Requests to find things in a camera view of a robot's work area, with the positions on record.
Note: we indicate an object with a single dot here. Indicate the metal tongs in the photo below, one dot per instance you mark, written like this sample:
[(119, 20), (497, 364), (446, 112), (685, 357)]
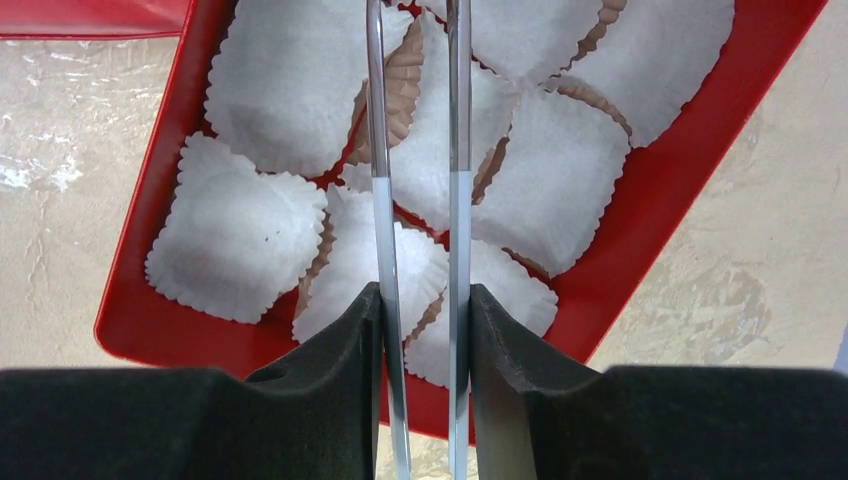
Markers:
[(461, 185)]

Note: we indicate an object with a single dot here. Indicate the red chocolate box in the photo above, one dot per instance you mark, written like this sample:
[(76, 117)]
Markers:
[(657, 188)]

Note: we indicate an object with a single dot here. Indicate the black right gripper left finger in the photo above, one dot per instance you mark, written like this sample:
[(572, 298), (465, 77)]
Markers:
[(311, 414)]

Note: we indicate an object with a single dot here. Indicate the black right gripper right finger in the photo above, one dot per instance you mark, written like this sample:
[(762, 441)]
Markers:
[(539, 414)]

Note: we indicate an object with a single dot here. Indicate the red box lid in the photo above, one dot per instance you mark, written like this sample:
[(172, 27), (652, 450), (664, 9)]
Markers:
[(91, 19)]

